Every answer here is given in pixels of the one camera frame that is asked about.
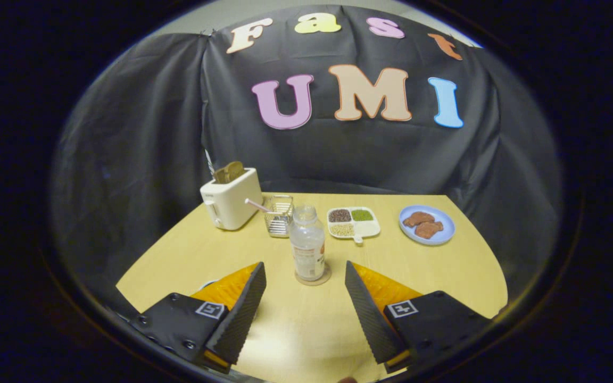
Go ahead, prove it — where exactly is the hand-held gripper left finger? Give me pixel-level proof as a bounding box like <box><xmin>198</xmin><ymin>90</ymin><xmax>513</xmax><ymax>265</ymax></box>
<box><xmin>128</xmin><ymin>261</ymin><xmax>267</xmax><ymax>373</ymax></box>

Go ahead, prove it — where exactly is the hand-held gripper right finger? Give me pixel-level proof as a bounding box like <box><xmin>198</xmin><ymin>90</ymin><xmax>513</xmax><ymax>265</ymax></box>
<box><xmin>345</xmin><ymin>261</ymin><xmax>493</xmax><ymax>374</ymax></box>

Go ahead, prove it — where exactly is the round beige coaster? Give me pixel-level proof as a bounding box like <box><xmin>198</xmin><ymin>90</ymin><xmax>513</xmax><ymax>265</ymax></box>
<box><xmin>294</xmin><ymin>264</ymin><xmax>332</xmax><ymax>287</ymax></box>

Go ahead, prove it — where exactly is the clear plastic juice bottle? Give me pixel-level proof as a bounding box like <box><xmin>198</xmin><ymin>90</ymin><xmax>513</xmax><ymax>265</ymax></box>
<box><xmin>289</xmin><ymin>205</ymin><xmax>326</xmax><ymax>281</ymax></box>

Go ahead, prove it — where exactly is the clear grid-pattern cup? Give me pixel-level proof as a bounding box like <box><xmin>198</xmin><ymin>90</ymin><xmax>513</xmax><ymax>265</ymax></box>
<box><xmin>263</xmin><ymin>195</ymin><xmax>294</xmax><ymax>238</ymax></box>

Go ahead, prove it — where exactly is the wooden table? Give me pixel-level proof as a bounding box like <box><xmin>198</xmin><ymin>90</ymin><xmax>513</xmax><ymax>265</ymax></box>
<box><xmin>116</xmin><ymin>193</ymin><xmax>508</xmax><ymax>383</ymax></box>

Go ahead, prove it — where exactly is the white divided tray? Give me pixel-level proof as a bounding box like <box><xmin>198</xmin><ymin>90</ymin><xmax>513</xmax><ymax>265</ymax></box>
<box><xmin>327</xmin><ymin>206</ymin><xmax>381</xmax><ymax>244</ymax></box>

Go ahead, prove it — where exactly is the brown meat piece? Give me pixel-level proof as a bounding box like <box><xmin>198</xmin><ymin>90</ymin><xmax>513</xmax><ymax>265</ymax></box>
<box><xmin>415</xmin><ymin>221</ymin><xmax>444</xmax><ymax>239</ymax></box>
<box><xmin>403</xmin><ymin>211</ymin><xmax>435</xmax><ymax>228</ymax></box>

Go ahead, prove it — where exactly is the white toaster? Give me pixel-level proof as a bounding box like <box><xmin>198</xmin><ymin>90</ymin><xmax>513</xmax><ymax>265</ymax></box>
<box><xmin>200</xmin><ymin>168</ymin><xmax>263</xmax><ymax>231</ymax></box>

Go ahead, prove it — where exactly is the blue round plate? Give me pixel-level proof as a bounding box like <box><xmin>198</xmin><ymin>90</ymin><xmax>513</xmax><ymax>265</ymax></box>
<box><xmin>399</xmin><ymin>205</ymin><xmax>455</xmax><ymax>246</ymax></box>

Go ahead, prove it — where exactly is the brown toast slice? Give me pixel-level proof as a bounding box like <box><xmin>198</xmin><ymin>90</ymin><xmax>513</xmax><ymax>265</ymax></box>
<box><xmin>212</xmin><ymin>161</ymin><xmax>246</xmax><ymax>184</ymax></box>

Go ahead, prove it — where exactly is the black backdrop cloth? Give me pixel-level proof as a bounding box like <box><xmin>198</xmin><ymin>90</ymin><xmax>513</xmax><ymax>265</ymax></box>
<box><xmin>51</xmin><ymin>5</ymin><xmax>562</xmax><ymax>314</ymax></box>

